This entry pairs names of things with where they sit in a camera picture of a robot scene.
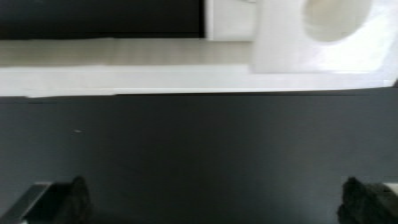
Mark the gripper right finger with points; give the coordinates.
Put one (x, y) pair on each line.
(369, 203)

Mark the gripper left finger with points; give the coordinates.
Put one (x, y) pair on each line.
(51, 204)

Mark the white lamp base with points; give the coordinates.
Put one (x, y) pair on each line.
(314, 36)

